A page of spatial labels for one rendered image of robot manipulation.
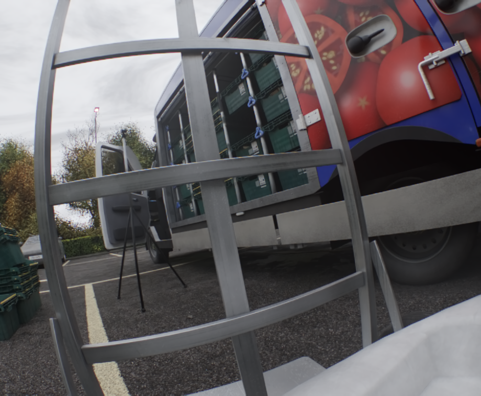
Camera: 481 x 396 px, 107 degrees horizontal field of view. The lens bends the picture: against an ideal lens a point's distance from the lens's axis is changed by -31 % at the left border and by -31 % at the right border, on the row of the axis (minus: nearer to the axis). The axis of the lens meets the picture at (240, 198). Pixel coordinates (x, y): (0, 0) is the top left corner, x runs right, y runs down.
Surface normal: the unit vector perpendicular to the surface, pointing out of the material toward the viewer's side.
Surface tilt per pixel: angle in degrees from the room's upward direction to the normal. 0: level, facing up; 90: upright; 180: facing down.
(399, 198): 90
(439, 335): 73
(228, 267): 90
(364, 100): 90
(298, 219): 90
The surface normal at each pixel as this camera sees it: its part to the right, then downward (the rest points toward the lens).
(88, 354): 0.30, -0.14
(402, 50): -0.80, 0.11
